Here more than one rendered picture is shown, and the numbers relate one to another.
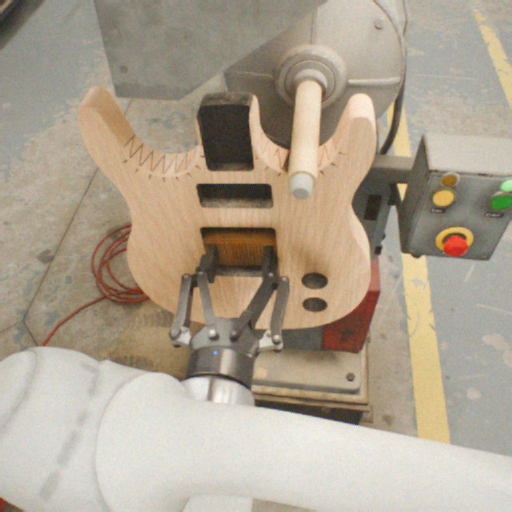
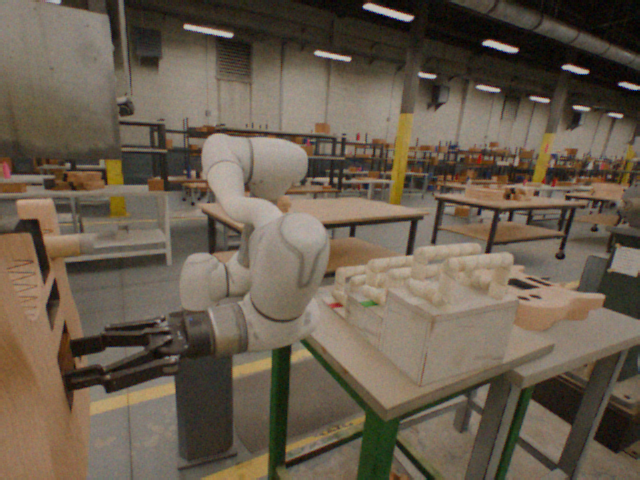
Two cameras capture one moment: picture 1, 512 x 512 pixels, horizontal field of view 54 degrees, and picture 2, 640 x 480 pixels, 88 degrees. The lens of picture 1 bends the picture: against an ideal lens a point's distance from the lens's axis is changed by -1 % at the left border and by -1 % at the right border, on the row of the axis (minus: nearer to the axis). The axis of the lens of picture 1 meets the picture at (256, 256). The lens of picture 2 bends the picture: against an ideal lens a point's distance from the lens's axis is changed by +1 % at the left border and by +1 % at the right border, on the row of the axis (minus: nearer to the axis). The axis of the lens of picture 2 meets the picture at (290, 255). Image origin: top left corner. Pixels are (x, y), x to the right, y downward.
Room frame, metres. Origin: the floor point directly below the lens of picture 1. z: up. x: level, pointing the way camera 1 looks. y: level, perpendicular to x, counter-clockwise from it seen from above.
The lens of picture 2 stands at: (0.41, 0.54, 1.40)
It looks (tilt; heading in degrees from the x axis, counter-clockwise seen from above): 17 degrees down; 236
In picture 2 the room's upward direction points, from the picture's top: 3 degrees clockwise
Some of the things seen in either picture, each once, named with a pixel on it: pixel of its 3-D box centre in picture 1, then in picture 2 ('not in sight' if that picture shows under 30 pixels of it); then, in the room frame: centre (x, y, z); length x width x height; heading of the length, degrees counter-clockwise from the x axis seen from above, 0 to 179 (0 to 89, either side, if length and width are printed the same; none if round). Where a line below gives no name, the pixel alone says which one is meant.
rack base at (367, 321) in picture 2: not in sight; (400, 313); (-0.34, 0.01, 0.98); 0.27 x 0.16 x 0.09; 171
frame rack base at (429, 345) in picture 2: not in sight; (446, 326); (-0.31, 0.16, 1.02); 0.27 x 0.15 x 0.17; 171
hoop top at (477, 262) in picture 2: not in sight; (479, 262); (-0.30, 0.21, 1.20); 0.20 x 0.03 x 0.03; 170
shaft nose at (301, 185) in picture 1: (301, 188); (87, 244); (0.40, -0.05, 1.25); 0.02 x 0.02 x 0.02; 84
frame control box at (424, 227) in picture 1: (433, 185); not in sight; (0.70, -0.33, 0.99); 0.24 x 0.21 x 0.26; 174
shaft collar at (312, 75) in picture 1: (309, 88); not in sight; (0.60, -0.07, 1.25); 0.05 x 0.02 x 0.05; 84
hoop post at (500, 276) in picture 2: not in sight; (500, 278); (-0.39, 0.22, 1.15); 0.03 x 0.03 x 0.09
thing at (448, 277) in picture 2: not in sight; (446, 286); (-0.22, 0.19, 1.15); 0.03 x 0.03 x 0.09
